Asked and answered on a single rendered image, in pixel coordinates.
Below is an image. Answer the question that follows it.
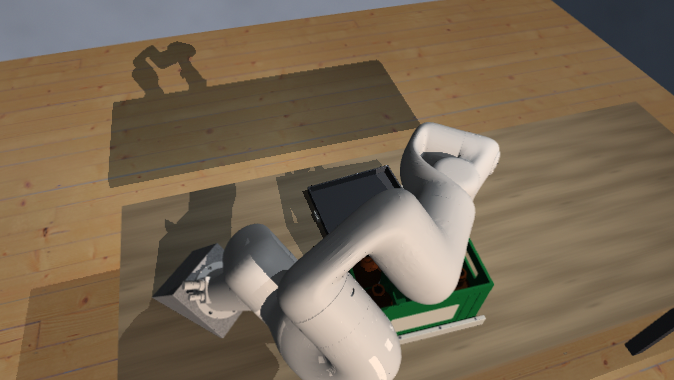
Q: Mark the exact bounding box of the green bottle crate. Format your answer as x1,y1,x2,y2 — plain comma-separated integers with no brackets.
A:
380,238,494,336

